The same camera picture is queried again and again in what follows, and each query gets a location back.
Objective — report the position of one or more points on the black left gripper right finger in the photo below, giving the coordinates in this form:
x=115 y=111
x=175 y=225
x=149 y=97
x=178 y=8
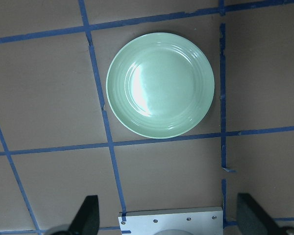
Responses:
x=252 y=219

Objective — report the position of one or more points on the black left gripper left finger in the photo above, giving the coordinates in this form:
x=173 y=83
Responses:
x=85 y=222

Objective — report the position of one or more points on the light green ceramic plate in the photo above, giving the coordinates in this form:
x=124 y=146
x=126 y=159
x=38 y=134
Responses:
x=160 y=85

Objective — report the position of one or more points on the white metal base plate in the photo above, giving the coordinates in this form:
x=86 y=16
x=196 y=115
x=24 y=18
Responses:
x=192 y=221

